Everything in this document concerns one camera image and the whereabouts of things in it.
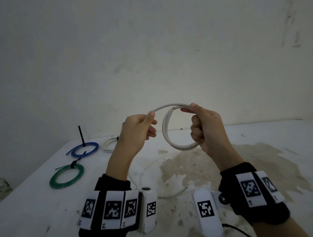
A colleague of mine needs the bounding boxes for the person's left hand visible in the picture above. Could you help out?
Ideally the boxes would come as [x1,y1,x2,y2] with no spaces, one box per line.
[115,111,158,157]

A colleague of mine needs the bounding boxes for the person's right hand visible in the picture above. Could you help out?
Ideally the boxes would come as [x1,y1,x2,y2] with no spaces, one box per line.
[180,103,237,163]

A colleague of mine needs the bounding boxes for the white cable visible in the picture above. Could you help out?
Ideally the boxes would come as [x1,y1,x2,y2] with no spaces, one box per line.
[102,136,121,154]
[127,103,203,199]

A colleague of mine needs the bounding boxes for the blue cable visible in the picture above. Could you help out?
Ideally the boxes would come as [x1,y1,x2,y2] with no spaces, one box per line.
[66,142,99,158]

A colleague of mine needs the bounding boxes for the green cable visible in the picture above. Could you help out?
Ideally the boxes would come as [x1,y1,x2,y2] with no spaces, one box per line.
[49,164,84,190]

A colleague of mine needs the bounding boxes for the person's left forearm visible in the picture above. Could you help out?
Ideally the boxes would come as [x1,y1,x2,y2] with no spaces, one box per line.
[105,144,137,182]

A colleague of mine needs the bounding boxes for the person's right forearm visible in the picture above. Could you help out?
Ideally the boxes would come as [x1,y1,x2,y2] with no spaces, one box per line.
[211,149,310,237]

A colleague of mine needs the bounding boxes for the black left wristband with markers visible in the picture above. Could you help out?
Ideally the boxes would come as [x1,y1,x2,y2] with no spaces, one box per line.
[78,174,142,237]

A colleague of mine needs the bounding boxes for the black wristband with markers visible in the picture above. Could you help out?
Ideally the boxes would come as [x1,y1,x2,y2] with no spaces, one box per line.
[218,162,291,226]
[78,174,142,237]

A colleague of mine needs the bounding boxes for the black right wristband with markers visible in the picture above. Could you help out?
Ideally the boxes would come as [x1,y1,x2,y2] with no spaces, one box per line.
[218,162,291,226]

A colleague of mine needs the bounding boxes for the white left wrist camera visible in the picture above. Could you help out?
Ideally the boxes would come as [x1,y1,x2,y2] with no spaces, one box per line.
[138,187,158,234]

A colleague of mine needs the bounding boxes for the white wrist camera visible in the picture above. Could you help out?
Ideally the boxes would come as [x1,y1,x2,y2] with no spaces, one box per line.
[191,185,228,237]
[138,187,158,234]

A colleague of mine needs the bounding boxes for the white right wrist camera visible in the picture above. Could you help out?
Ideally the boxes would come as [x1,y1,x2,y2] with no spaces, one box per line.
[191,185,228,237]

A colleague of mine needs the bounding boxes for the black right camera cord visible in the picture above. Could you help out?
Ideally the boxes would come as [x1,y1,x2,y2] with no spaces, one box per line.
[222,223,252,237]

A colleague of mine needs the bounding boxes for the white socket with black cord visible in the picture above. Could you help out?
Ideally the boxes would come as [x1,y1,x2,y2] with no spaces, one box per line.
[0,178,11,193]

